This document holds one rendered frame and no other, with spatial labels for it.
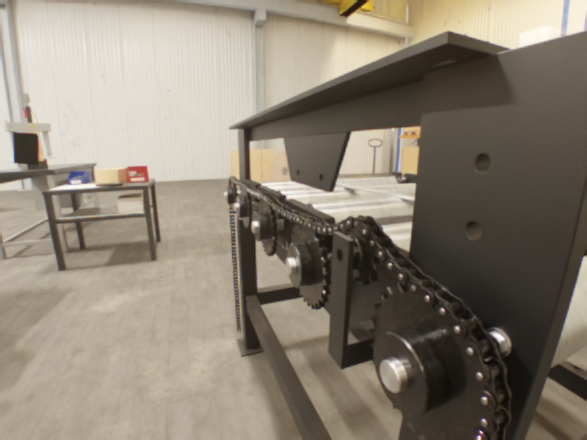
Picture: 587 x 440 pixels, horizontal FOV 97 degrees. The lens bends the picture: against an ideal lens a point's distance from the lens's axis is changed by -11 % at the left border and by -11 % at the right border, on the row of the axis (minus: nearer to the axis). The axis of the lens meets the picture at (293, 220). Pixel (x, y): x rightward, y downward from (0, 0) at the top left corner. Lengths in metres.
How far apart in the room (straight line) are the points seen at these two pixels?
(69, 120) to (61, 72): 1.44
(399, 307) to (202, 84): 10.82
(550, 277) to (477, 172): 0.11
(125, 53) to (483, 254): 11.22
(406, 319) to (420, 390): 0.07
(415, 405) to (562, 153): 0.24
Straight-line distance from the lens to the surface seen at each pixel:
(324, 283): 0.50
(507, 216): 0.30
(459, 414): 0.33
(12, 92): 11.79
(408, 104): 0.42
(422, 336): 0.32
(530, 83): 0.30
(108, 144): 11.03
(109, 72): 11.25
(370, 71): 0.36
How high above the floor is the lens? 1.07
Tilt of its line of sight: 14 degrees down
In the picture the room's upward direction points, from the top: straight up
